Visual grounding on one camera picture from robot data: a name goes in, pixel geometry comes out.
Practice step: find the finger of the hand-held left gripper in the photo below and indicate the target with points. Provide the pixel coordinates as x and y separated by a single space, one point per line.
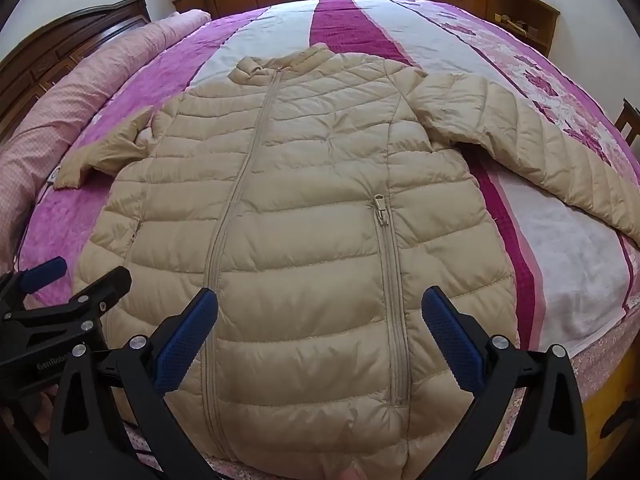
107 285
45 272

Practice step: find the small wooden shelf items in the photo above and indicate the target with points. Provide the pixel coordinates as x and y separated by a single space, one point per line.
512 21

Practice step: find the purple striped bed blanket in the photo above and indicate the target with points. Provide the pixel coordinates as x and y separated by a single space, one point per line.
565 240

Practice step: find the dark wooden headboard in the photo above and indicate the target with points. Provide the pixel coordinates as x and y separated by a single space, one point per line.
55 35

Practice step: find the beige puffer jacket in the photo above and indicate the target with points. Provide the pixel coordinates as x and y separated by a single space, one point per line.
300 240

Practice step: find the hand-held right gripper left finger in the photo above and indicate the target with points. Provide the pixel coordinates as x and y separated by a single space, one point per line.
187 340

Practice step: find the pink rolled quilt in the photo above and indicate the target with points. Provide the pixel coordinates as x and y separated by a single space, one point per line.
75 90

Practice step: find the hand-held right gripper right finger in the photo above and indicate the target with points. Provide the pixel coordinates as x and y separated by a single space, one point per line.
452 340

